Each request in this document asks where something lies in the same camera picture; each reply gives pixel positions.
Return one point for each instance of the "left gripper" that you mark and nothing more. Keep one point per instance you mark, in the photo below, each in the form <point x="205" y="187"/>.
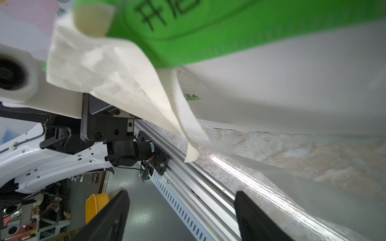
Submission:
<point x="98" y="122"/>

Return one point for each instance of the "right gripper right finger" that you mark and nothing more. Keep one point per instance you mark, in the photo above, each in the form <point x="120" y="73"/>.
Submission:
<point x="254" y="223"/>

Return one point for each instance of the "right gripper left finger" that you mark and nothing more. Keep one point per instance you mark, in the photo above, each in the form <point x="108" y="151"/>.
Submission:
<point x="109" y="223"/>

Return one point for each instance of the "green white bag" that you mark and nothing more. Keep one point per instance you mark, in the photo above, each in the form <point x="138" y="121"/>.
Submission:
<point x="293" y="67"/>

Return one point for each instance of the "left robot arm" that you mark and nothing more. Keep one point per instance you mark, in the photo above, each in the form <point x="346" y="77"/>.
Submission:
<point x="26" y="168"/>

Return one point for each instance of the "yellow object outside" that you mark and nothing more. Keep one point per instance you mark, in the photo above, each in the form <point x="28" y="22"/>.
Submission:
<point x="94" y="204"/>

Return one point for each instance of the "aluminium front rail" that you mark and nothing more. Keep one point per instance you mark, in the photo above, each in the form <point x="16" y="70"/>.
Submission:
<point x="201" y="194"/>

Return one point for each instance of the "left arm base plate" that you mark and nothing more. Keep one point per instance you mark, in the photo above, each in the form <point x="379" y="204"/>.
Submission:
<point x="160" y="158"/>

